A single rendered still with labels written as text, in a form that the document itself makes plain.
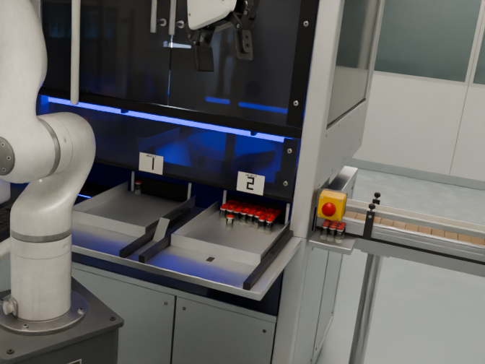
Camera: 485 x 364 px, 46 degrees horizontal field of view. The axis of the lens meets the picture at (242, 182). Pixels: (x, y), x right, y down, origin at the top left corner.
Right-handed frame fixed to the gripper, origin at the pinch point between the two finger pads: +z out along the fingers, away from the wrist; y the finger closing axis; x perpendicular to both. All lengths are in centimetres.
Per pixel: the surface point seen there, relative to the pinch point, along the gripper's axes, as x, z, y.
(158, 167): 44, 12, -88
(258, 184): 61, 20, -60
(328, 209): 69, 29, -40
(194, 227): 45, 31, -72
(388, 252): 91, 44, -37
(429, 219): 103, 35, -29
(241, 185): 58, 20, -65
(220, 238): 47, 35, -63
